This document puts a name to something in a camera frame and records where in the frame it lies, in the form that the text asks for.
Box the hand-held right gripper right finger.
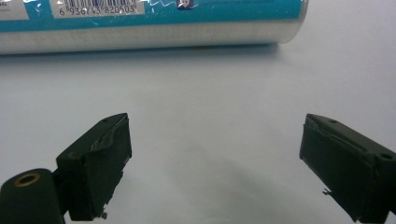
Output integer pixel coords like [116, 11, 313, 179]
[299, 113, 396, 224]

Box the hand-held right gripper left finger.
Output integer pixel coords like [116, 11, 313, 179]
[55, 112, 133, 222]

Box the white roll with blue label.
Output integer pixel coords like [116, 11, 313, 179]
[0, 0, 310, 56]

